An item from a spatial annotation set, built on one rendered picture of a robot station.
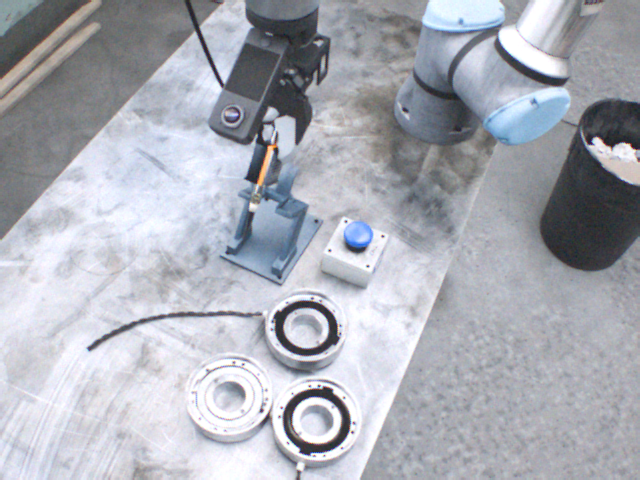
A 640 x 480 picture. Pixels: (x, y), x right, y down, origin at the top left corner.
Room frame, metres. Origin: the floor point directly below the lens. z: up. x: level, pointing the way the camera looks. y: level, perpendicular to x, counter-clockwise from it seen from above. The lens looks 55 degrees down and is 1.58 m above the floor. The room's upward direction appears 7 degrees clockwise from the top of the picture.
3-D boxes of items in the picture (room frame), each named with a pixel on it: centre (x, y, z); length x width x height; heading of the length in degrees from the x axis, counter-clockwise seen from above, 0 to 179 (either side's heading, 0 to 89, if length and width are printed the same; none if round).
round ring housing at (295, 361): (0.40, 0.01, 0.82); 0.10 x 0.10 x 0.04
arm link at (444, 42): (0.86, -0.18, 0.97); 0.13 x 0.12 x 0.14; 32
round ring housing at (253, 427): (0.30, 0.09, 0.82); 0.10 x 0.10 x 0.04
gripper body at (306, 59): (0.56, 0.06, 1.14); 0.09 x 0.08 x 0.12; 159
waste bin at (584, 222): (1.28, -0.81, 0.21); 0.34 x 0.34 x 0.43
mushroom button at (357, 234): (0.53, -0.05, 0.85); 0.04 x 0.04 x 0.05
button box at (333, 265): (0.54, -0.05, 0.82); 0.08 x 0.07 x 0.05; 161
